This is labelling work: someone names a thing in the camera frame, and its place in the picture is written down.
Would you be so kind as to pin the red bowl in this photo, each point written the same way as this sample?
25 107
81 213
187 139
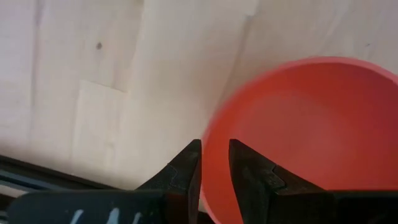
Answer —
311 124

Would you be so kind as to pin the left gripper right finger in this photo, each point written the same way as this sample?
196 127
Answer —
295 205

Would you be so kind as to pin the black aluminium table frame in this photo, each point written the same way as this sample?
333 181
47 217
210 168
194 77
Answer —
31 169

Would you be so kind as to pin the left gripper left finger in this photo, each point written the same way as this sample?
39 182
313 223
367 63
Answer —
93 205

